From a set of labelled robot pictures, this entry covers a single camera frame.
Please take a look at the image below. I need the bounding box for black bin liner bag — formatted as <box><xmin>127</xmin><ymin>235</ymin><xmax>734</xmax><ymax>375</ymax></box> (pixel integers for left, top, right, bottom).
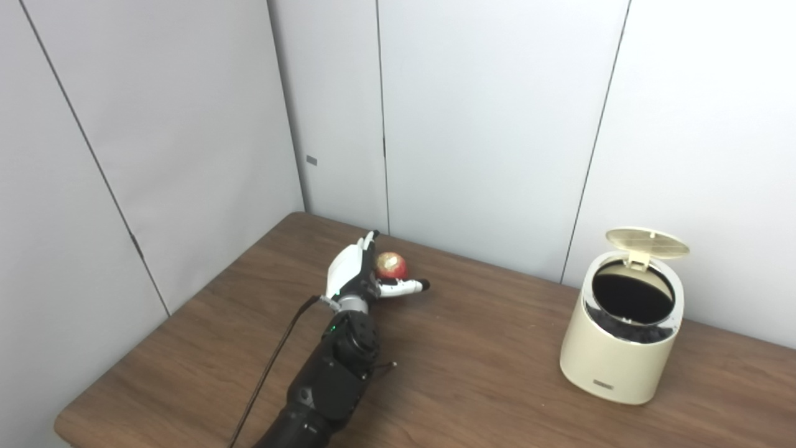
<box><xmin>588</xmin><ymin>258</ymin><xmax>677</xmax><ymax>345</ymax></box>

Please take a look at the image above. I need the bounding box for round cream bin lid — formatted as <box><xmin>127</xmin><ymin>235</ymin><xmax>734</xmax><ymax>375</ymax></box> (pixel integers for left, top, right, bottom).
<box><xmin>605</xmin><ymin>227</ymin><xmax>691</xmax><ymax>269</ymax></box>

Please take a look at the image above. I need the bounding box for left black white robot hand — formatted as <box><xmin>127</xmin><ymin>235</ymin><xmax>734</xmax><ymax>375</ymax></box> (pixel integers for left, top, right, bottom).
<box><xmin>325</xmin><ymin>231</ymin><xmax>430</xmax><ymax>306</ymax></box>

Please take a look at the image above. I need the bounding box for cream-colored bin body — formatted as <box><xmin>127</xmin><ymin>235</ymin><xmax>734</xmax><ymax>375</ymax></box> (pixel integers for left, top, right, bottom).
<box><xmin>560</xmin><ymin>250</ymin><xmax>685</xmax><ymax>406</ymax></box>

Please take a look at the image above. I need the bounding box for red apple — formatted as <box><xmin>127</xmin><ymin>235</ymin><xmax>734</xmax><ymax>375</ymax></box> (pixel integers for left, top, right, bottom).
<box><xmin>374</xmin><ymin>252</ymin><xmax>409</xmax><ymax>282</ymax></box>

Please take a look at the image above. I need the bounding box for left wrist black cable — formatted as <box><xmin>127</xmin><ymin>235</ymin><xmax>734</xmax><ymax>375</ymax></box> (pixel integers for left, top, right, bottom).
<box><xmin>227</xmin><ymin>295</ymin><xmax>324</xmax><ymax>448</ymax></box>

